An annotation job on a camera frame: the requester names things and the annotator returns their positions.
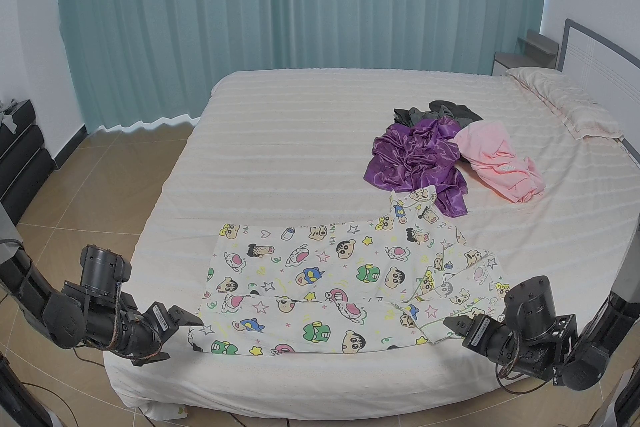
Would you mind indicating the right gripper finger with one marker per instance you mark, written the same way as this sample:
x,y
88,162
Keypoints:
x,y
454,327

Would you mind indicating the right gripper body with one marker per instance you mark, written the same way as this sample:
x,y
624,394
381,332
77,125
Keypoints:
x,y
479,332

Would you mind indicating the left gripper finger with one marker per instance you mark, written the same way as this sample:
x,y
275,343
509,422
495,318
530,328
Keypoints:
x,y
190,321

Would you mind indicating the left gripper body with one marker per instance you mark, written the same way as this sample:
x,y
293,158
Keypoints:
x,y
159,322

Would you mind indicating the white printed pyjama top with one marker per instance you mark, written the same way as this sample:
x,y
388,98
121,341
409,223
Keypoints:
x,y
325,275

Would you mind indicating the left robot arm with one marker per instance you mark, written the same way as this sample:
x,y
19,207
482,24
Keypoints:
x,y
102,270

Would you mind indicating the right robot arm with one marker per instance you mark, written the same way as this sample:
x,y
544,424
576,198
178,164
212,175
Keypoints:
x,y
530,310

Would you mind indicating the bed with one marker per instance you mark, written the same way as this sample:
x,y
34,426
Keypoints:
x,y
300,140

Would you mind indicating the purple garment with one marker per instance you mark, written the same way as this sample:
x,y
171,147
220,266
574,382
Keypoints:
x,y
410,160

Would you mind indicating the pink garment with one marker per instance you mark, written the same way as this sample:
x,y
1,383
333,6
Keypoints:
x,y
495,155

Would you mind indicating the black chest of drawers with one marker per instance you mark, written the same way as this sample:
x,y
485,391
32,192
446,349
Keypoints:
x,y
25,155

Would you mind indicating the dark grey garment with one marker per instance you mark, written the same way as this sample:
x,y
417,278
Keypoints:
x,y
450,109

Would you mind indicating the cream pillow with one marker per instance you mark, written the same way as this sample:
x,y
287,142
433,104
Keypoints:
x,y
565,102

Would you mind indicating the grey bedside table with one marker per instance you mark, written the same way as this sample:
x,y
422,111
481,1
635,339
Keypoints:
x,y
515,60

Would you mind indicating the blue-green curtain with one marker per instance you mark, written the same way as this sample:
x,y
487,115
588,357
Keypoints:
x,y
250,14

